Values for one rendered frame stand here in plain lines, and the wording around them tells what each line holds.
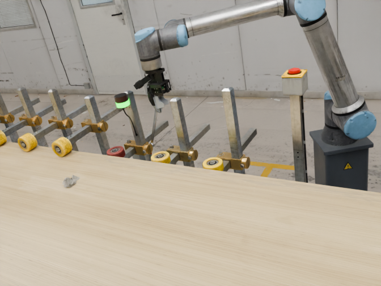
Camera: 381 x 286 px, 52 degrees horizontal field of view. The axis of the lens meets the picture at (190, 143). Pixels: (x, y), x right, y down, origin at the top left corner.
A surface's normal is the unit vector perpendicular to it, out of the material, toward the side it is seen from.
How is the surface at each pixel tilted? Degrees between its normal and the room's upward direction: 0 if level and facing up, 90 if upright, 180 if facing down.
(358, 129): 94
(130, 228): 0
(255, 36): 90
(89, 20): 90
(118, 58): 90
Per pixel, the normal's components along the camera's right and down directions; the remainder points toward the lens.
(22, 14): -0.47, 0.47
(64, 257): -0.18, -0.88
